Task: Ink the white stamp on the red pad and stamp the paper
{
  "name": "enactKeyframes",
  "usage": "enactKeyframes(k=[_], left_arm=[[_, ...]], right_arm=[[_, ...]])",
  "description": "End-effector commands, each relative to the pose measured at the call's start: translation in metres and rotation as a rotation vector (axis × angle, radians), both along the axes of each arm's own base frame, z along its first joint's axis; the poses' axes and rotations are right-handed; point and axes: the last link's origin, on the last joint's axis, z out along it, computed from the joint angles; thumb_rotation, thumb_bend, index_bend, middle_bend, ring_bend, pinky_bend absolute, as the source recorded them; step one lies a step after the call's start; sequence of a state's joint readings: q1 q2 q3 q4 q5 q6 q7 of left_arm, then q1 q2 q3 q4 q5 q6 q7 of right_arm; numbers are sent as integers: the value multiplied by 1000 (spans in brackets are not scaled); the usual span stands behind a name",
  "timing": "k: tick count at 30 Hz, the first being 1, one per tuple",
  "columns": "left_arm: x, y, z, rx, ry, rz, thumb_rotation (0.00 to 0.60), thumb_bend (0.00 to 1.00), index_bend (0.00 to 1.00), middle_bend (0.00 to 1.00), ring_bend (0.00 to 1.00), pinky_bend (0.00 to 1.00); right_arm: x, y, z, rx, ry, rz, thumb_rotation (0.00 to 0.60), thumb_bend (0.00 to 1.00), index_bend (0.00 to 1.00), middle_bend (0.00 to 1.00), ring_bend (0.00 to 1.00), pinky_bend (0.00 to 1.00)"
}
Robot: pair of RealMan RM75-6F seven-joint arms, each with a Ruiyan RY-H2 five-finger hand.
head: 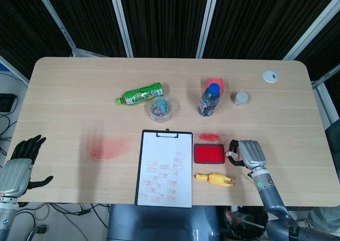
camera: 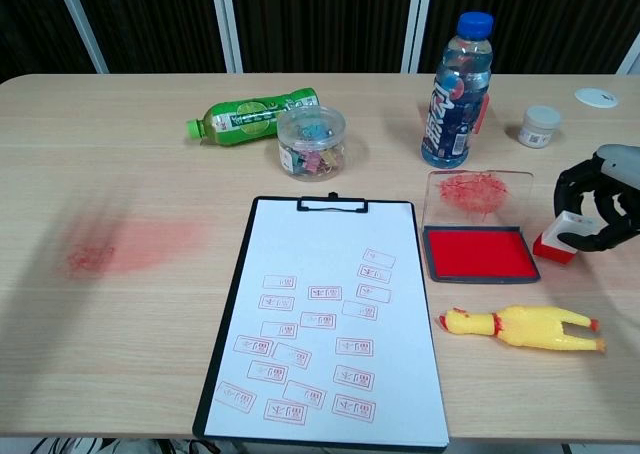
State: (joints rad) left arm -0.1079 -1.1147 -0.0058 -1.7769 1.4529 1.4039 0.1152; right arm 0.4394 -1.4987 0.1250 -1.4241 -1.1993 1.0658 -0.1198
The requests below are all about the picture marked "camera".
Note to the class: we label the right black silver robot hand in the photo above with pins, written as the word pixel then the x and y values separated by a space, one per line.
pixel 612 224

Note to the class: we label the small stamp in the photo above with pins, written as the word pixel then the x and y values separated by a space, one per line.
pixel 552 249

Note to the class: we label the white round desk grommet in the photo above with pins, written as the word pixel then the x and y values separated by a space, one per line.
pixel 595 97

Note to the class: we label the yellow rubber chicken toy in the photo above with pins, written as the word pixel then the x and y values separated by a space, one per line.
pixel 525 326

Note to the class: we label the red ink pad clear lid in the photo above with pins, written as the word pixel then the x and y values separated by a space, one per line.
pixel 477 254

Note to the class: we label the blue sports drink bottle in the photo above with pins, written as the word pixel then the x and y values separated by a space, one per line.
pixel 452 119

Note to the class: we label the clear jar of binder clips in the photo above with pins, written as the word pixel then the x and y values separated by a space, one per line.
pixel 311 146

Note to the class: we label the green tea plastic bottle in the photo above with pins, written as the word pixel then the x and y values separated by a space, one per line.
pixel 240 119

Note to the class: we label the black clipboard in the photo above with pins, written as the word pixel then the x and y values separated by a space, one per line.
pixel 227 334

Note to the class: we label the white partition post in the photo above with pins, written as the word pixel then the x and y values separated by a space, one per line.
pixel 226 24
pixel 80 24
pixel 631 59
pixel 417 24

